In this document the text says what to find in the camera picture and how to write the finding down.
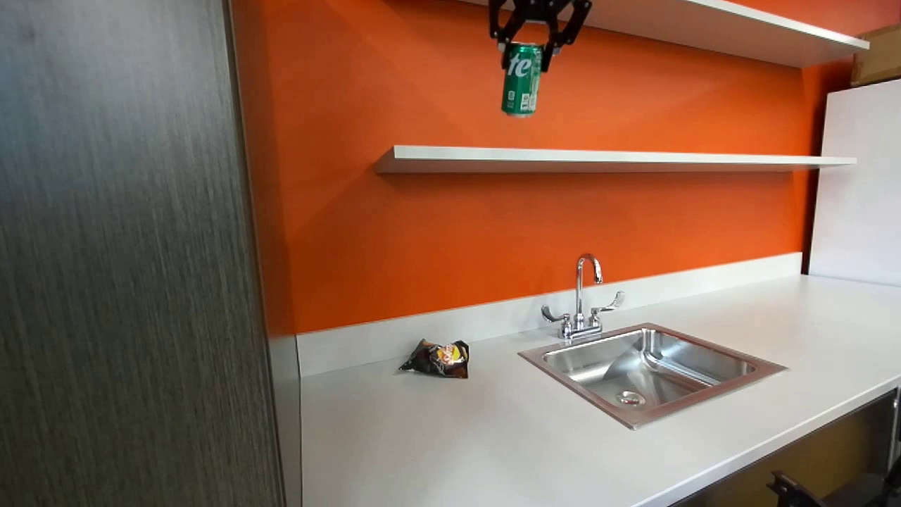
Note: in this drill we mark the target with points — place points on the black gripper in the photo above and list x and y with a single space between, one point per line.
538 14

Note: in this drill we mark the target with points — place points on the green sprite can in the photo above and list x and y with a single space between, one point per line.
523 86

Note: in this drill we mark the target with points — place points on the chrome faucet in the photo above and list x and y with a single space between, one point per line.
582 313

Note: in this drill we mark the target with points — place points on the dark crumpled chip bag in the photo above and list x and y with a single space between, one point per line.
438 359

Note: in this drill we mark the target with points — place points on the stainless steel sink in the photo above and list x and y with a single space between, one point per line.
657 375

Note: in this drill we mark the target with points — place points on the brown cardboard box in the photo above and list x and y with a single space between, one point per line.
880 61

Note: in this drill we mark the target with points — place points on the white tall cabinet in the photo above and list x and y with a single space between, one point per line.
861 186

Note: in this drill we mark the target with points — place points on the dark wood cabinet panel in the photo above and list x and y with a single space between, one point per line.
122 263

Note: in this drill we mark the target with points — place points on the thin white wall shelf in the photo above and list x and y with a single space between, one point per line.
582 159

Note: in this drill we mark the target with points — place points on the thick white wall shelf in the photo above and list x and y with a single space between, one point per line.
704 24

